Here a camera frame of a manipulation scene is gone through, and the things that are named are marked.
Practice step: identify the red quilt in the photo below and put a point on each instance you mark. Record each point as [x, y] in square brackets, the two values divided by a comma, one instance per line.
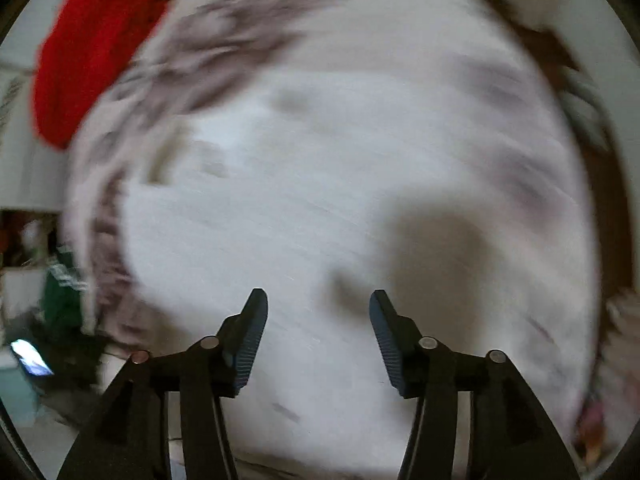
[90, 60]

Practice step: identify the phone with lit screen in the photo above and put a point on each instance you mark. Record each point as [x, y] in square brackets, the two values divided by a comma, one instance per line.
[30, 357]

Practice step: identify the floral printed blanket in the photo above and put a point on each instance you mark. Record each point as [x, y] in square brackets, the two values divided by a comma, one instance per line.
[225, 25]

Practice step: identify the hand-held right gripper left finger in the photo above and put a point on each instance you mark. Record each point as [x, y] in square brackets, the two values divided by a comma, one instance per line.
[250, 340]

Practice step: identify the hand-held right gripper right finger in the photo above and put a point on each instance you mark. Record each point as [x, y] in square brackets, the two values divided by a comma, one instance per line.
[387, 340]

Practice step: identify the white towel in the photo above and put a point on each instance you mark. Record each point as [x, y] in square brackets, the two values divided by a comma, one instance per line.
[325, 210]

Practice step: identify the green garment with white stripes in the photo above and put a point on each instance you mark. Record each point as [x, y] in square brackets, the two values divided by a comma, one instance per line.
[62, 300]

